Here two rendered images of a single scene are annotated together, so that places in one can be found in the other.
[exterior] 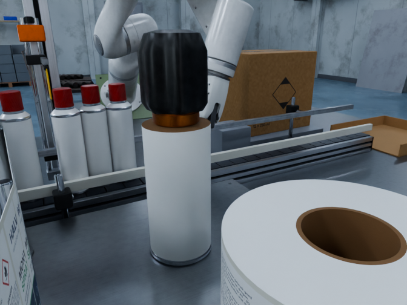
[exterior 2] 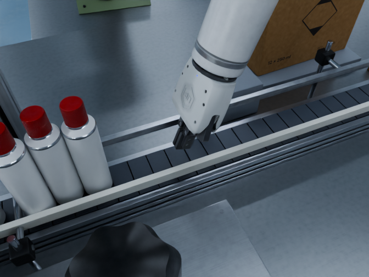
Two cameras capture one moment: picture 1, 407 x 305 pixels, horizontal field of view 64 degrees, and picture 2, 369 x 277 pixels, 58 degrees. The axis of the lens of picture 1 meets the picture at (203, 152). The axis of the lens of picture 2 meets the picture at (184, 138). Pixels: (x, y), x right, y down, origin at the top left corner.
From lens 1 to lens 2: 40 cm
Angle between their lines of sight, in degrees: 29
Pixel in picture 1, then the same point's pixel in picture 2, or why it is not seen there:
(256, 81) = (282, 6)
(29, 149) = not seen: outside the picture
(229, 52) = (240, 50)
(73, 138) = (22, 182)
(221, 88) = (222, 98)
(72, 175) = (31, 210)
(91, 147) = (49, 178)
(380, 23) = not seen: outside the picture
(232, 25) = (250, 10)
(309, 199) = not seen: outside the picture
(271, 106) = (297, 35)
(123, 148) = (90, 172)
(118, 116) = (78, 145)
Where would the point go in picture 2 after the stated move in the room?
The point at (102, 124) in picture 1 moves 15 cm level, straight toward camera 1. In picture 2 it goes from (57, 156) to (55, 253)
